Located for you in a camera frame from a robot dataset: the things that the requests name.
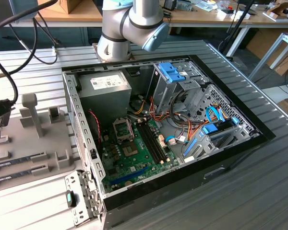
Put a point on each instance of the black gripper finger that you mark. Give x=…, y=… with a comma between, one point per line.
x=4, y=118

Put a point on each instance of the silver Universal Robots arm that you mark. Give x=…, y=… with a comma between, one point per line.
x=115, y=21

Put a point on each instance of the grey parts rack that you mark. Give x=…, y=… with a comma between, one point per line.
x=19, y=143

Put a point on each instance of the RAM stick with label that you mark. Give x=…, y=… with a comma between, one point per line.
x=9, y=177
x=9, y=163

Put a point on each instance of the grey power supply unit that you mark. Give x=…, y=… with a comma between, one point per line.
x=105, y=100

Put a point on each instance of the white four-pin power socket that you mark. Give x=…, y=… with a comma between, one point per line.
x=106, y=138

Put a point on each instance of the black and teal case latch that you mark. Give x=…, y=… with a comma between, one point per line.
x=70, y=198

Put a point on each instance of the wooden desk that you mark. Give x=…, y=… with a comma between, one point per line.
x=50, y=17
x=261, y=21

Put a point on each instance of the brown box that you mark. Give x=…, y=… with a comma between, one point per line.
x=72, y=6

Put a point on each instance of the blue expansion slot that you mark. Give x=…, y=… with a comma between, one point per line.
x=129, y=176

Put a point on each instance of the green motherboard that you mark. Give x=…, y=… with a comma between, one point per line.
x=144, y=163

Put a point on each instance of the black open PC case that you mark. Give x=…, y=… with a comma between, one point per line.
x=158, y=191

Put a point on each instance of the blue plastic drive carrier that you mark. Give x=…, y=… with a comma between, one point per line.
x=170, y=72

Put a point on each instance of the blue carrier with black disk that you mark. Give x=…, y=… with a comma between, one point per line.
x=210, y=129

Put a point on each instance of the grey perforated disk bay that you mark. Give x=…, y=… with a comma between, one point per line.
x=230, y=103

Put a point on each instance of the white papers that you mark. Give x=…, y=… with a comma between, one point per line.
x=224, y=14

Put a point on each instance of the black stand pole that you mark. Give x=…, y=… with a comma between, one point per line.
x=241, y=22

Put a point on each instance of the large cardboard box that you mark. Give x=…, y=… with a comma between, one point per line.
x=261, y=43

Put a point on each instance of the small open cardboard box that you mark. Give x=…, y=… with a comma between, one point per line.
x=277, y=10

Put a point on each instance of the blue plastic rail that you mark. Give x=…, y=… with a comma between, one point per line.
x=190, y=146

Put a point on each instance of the aluminium profile frame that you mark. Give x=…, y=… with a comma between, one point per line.
x=266, y=57

